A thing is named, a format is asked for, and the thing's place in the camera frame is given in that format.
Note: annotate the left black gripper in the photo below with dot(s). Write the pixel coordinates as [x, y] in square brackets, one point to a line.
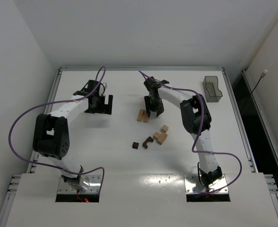
[102, 109]

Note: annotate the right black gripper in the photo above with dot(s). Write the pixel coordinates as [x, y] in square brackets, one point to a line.
[154, 107]

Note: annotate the light wood plank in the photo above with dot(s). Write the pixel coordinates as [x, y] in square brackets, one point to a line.
[145, 116]

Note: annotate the light wood rectangular block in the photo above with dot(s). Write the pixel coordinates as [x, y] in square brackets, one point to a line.
[140, 115]

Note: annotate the light wood cube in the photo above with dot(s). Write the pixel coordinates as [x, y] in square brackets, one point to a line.
[164, 128]
[156, 135]

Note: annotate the long light wood block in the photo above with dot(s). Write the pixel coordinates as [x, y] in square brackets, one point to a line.
[162, 138]

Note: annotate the dark wood arch block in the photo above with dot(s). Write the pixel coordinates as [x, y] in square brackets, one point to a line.
[147, 140]

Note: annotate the small dark wood cube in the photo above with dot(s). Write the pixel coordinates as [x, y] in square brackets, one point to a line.
[135, 145]

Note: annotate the clear grey plastic bin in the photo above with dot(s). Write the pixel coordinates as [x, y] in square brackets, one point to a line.
[211, 89]

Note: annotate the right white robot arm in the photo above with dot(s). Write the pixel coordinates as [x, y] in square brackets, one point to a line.
[196, 120]

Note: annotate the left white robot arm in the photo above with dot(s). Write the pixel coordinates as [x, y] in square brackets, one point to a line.
[51, 136]

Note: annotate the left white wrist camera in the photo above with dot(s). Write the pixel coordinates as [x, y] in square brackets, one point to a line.
[103, 87]

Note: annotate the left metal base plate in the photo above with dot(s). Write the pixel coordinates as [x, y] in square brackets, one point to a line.
[86, 184]

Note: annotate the metal base plate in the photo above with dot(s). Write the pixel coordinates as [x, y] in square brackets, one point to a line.
[194, 187]
[86, 184]

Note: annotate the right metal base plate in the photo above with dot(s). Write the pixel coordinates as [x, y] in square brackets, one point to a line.
[194, 187]

